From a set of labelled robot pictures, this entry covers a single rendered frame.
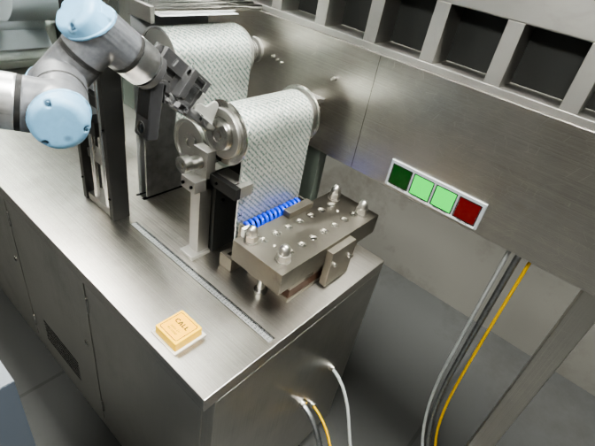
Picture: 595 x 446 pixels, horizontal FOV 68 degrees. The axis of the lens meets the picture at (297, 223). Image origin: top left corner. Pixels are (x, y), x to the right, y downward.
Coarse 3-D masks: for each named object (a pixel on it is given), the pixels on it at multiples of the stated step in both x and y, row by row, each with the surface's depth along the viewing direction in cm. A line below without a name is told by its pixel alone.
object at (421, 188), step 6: (414, 180) 107; (420, 180) 106; (426, 180) 105; (414, 186) 107; (420, 186) 106; (426, 186) 105; (432, 186) 104; (414, 192) 108; (420, 192) 107; (426, 192) 106; (426, 198) 106
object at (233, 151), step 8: (216, 112) 96; (224, 112) 94; (232, 120) 93; (232, 128) 94; (240, 136) 94; (232, 144) 96; (240, 144) 95; (216, 152) 101; (224, 152) 99; (232, 152) 97
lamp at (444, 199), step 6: (438, 186) 103; (438, 192) 104; (444, 192) 103; (450, 192) 102; (432, 198) 105; (438, 198) 104; (444, 198) 103; (450, 198) 102; (438, 204) 105; (444, 204) 104; (450, 204) 103; (444, 210) 104; (450, 210) 103
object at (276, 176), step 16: (304, 144) 113; (256, 160) 101; (272, 160) 106; (288, 160) 111; (304, 160) 117; (240, 176) 100; (256, 176) 104; (272, 176) 109; (288, 176) 115; (256, 192) 107; (272, 192) 113; (288, 192) 119; (240, 208) 106; (256, 208) 111; (272, 208) 117
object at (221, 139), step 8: (216, 120) 95; (224, 120) 95; (216, 128) 96; (224, 128) 94; (208, 136) 99; (216, 136) 97; (224, 136) 95; (232, 136) 95; (216, 144) 98; (224, 144) 96
